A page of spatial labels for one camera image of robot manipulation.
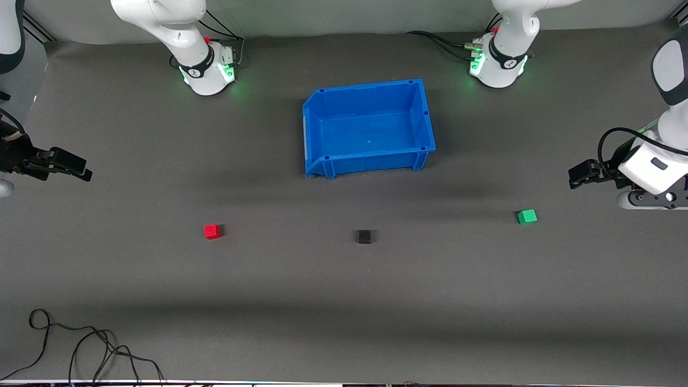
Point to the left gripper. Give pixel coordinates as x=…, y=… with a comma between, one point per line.
x=606, y=170

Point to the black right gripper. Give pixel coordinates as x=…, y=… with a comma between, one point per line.
x=12, y=157

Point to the green cube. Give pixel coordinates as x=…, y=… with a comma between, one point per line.
x=527, y=216

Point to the red cube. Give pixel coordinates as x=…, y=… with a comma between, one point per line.
x=212, y=231

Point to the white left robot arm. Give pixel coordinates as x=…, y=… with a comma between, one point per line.
x=510, y=32

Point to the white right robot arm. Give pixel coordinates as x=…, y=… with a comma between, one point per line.
x=183, y=32

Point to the black cube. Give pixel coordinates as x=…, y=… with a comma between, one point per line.
x=364, y=237

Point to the blue plastic bin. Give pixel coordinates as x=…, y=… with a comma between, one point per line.
x=371, y=129

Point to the small black bracket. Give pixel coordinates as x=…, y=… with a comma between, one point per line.
x=4, y=97

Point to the aluminium frame rail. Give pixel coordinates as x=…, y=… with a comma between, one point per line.
x=681, y=20
x=38, y=28

